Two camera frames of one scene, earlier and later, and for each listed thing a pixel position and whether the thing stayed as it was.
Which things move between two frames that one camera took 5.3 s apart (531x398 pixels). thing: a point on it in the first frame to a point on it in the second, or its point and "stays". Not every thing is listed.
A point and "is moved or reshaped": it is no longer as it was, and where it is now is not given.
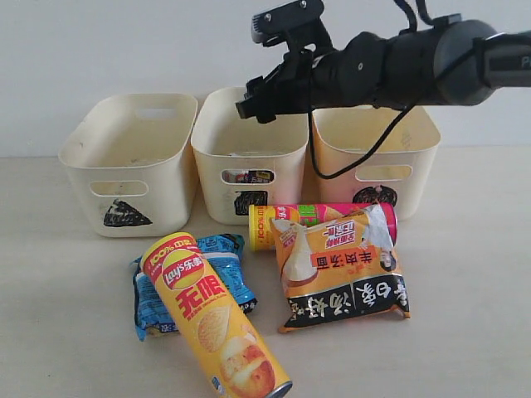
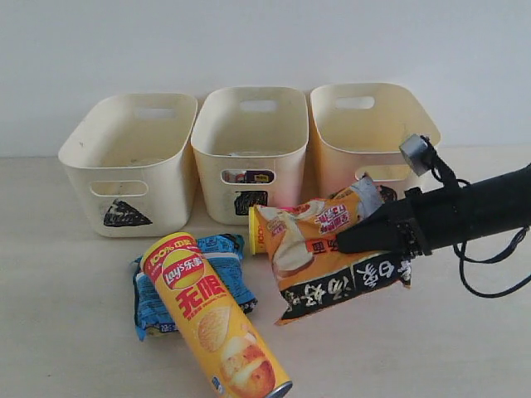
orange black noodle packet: x=338 y=270 is moved or reshaped
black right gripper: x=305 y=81 to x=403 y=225
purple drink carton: x=260 y=176 stays
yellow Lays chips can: x=232 y=359 stays
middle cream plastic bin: x=243 y=162 stays
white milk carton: x=236 y=176 stays
